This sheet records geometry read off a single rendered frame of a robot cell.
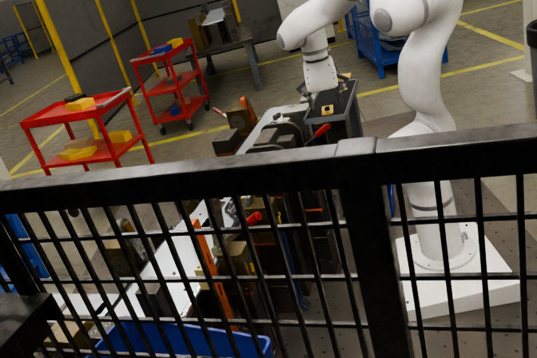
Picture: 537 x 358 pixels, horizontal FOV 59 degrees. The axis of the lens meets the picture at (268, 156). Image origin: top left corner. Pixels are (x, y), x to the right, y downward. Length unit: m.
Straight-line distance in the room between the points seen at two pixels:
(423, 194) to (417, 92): 0.30
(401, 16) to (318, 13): 0.36
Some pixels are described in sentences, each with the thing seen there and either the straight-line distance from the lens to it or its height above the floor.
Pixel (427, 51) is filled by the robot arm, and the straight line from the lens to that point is 1.17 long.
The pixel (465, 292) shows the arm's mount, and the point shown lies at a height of 0.75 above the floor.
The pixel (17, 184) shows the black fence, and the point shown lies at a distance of 0.49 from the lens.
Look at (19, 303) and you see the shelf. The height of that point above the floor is 1.43.
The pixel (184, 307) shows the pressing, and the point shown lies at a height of 1.00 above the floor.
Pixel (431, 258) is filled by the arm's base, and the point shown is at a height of 0.76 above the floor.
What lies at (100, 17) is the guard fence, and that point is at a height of 1.37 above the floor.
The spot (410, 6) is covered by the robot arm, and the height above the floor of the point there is 1.51.
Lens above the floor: 1.69
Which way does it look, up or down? 23 degrees down
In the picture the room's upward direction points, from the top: 15 degrees counter-clockwise
